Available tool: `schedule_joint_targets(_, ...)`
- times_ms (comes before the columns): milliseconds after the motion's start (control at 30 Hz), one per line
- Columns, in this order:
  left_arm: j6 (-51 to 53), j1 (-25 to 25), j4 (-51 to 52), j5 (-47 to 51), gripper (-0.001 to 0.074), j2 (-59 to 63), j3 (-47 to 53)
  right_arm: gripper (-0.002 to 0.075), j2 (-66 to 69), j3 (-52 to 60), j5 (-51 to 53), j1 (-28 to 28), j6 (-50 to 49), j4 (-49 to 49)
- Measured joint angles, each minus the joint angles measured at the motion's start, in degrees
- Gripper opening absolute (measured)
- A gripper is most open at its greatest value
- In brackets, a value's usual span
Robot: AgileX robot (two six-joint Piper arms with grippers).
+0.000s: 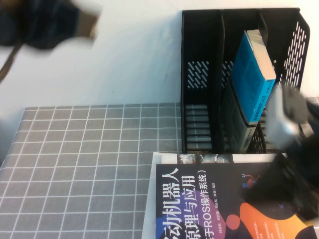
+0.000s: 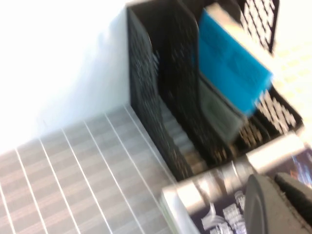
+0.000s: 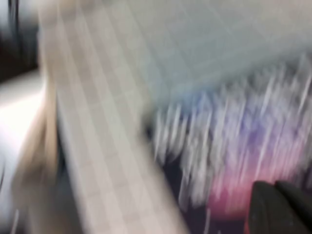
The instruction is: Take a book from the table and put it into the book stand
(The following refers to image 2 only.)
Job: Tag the dark navy cover book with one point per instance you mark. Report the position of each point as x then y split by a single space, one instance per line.
214 195

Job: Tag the black plastic book stand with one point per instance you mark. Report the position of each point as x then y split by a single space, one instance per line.
151 109

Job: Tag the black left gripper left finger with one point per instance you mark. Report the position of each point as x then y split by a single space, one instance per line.
265 209

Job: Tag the blue and grey book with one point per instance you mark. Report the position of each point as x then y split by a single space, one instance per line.
231 68

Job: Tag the grey white-grid tablecloth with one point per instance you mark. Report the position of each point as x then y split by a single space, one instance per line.
85 175

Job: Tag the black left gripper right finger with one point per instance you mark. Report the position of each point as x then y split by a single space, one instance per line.
296 187

